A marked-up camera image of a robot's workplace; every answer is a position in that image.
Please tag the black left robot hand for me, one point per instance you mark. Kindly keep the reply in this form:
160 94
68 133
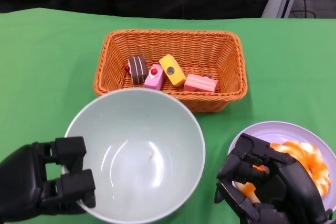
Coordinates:
21 182

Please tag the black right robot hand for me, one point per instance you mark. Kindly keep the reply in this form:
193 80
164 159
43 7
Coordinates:
288 190

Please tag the grey round bowl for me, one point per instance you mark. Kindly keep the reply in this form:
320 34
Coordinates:
136 155

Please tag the pale lavender round plate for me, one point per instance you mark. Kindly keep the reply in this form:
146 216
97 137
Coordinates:
275 132

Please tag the salmon pink cake slice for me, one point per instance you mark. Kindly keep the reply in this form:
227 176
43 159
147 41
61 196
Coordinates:
200 83

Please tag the chocolate layered cake slice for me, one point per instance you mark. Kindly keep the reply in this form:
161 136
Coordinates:
138 70

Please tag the orange wicker basket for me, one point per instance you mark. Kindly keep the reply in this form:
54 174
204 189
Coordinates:
204 48

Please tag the yellow cake slice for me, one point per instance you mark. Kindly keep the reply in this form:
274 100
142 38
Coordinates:
173 70

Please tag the pink striped cake slice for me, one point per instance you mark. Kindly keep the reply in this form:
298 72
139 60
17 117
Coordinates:
153 79

